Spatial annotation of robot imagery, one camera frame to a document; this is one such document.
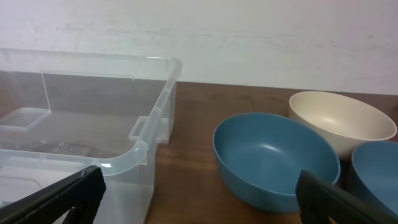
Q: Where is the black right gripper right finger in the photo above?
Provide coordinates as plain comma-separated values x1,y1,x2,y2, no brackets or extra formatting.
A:
295,170,397,224

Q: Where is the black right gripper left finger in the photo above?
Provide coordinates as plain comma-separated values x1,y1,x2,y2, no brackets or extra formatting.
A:
1,166,106,224

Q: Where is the blue bowl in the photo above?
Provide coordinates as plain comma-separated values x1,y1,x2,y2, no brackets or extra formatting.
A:
212,113,341,213
347,141,397,218

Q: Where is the beige bowl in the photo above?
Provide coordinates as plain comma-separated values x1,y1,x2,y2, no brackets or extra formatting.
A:
289,91,397,160

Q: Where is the clear plastic storage bin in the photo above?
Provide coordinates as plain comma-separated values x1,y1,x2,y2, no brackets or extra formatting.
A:
1,49,182,223

